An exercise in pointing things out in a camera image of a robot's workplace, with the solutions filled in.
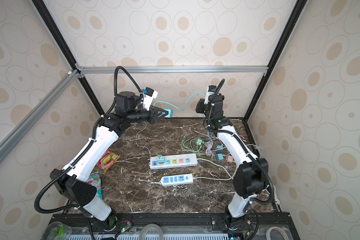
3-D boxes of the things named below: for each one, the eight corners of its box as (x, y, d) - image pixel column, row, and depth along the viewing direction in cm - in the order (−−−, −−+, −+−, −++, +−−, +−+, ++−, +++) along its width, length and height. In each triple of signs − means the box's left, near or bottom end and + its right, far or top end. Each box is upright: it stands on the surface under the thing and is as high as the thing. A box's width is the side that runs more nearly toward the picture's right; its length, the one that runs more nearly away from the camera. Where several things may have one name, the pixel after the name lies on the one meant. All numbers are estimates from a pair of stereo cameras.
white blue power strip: (160, 186, 88) (159, 184, 85) (160, 179, 90) (159, 177, 88) (193, 182, 89) (193, 180, 87) (192, 175, 92) (192, 173, 89)
